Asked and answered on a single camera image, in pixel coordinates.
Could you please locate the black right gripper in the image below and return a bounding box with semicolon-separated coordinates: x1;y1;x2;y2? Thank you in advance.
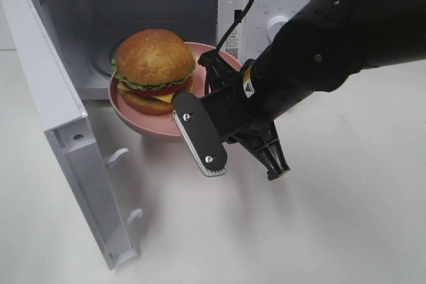
198;49;290;181

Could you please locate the pink plate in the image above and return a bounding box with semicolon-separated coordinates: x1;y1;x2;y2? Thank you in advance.
107;41;244;144

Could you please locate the burger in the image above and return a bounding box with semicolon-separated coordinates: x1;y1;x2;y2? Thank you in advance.
113;29;196;115

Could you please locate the white microwave door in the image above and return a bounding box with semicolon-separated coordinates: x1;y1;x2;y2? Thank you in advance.
1;0;136;269

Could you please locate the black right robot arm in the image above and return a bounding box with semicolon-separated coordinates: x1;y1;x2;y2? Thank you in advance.
191;0;425;180

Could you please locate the white upper power knob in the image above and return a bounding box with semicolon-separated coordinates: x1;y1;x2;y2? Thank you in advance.
266;13;290;43

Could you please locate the glass turntable plate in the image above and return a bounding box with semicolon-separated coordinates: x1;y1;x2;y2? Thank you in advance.
89;41;120;78

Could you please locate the white microwave oven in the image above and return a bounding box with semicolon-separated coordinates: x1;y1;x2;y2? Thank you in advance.
6;0;318;102

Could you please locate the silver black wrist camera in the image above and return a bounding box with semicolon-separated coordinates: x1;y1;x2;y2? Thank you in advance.
172;92;227;177

